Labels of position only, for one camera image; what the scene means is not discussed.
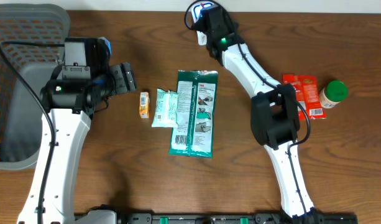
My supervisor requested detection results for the orange tissue pack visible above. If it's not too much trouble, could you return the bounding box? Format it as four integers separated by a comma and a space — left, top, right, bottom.
139, 91, 150, 119

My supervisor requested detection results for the light green wipes pack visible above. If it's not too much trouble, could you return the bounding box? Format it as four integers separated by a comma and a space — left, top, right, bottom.
152, 89, 178, 128

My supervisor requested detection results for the red snack packet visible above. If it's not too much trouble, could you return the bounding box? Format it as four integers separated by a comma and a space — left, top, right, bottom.
283, 74, 326, 119

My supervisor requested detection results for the green lid seasoning jar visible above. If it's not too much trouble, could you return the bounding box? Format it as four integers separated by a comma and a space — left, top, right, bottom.
319, 80, 349, 109

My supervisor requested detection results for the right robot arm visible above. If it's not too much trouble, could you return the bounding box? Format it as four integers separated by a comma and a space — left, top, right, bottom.
206, 34, 319, 223

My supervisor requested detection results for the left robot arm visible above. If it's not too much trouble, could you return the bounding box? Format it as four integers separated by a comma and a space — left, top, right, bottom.
17, 109, 91, 223

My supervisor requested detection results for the white barcode scanner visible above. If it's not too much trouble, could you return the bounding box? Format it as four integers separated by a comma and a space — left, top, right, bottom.
190, 1, 216, 46

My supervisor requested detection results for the grey plastic mesh basket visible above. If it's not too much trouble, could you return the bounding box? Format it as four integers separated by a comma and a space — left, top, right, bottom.
0, 4, 70, 170

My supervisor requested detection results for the right black cable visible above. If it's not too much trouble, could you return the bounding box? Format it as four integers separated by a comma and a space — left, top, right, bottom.
183, 0, 312, 224

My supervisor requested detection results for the black cable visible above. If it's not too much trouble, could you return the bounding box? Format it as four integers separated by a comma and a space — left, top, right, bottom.
183, 0, 312, 224
0, 40, 65, 224

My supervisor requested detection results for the left black cable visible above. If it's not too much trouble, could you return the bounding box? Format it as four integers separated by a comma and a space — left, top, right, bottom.
0, 40, 65, 224

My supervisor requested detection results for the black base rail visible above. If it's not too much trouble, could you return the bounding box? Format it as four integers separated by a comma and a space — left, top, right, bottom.
75, 212, 359, 224

